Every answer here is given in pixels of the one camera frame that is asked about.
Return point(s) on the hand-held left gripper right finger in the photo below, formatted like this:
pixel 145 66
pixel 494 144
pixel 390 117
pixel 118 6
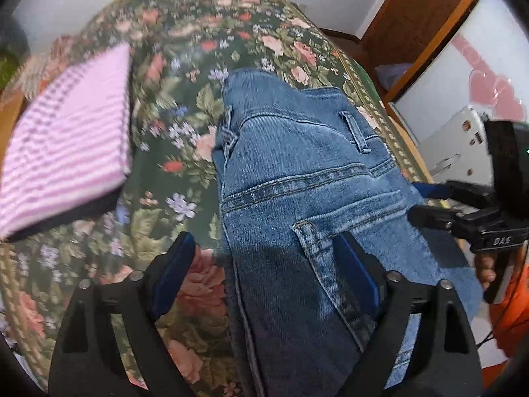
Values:
pixel 359 269

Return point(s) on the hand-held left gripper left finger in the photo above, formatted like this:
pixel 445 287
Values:
pixel 173 273

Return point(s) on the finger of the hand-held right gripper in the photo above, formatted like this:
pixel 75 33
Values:
pixel 434 217
pixel 454 192

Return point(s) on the blue denim pants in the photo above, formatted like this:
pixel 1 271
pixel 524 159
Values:
pixel 306 198

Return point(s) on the person's right forearm orange sleeve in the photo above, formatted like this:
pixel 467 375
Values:
pixel 516 310

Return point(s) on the person's right hand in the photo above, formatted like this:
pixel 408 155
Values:
pixel 485 271

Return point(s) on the pink striped folded cloth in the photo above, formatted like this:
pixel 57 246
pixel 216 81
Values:
pixel 66 144

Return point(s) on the floral bedspread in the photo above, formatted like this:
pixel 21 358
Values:
pixel 177 103

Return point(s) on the wooden door frame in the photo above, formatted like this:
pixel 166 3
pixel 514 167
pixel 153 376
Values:
pixel 413 29

